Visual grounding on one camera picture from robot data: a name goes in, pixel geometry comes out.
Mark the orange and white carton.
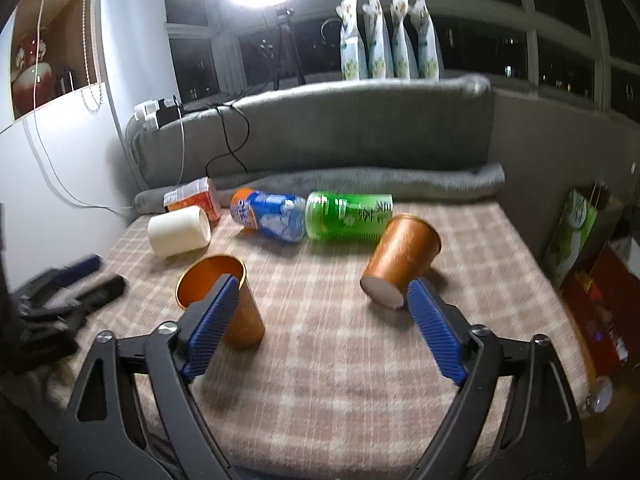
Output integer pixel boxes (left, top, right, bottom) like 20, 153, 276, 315
163, 177, 221, 222

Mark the green gift bag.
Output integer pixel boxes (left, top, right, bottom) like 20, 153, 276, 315
543, 186, 626, 289

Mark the white cable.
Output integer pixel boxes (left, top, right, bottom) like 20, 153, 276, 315
27, 0, 132, 212

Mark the grey rolled blanket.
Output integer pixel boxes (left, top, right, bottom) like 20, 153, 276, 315
133, 162, 506, 214

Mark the round silver object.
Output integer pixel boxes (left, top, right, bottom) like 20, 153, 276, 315
584, 375, 615, 415

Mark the black power adapter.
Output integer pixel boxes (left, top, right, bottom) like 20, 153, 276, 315
155, 97, 184, 129

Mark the black tripod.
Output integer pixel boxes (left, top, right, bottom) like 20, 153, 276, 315
259, 6, 307, 92

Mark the red cardboard box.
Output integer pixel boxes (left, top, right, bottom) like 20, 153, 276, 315
559, 241, 640, 382

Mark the white cup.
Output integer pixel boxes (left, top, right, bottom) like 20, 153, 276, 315
147, 205, 212, 257

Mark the blue printed bottle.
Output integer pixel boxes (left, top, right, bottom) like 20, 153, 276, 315
229, 187, 307, 244

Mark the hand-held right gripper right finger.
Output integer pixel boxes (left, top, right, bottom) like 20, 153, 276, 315
406, 279, 587, 480

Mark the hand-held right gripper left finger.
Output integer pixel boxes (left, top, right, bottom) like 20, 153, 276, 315
59, 274, 241, 480

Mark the green tea bottle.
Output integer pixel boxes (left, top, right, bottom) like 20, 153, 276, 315
304, 189, 394, 242

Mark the white power strip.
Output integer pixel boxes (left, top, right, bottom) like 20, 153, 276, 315
133, 99, 167, 132

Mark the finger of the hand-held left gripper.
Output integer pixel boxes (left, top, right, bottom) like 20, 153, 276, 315
74, 273, 126, 312
63, 255, 104, 282

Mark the wall poster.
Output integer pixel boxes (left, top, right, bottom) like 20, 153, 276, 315
9, 0, 104, 124

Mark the beaded pull cord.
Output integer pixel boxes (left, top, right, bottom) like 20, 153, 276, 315
81, 0, 106, 111

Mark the orange metal cup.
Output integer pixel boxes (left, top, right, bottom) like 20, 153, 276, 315
175, 254, 266, 352
360, 213, 443, 310

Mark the black cable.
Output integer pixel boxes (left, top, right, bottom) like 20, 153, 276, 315
205, 103, 251, 177

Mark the white green printed pouch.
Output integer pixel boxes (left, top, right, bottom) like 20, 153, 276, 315
338, 0, 365, 81
410, 0, 441, 81
361, 0, 389, 80
389, 0, 416, 80

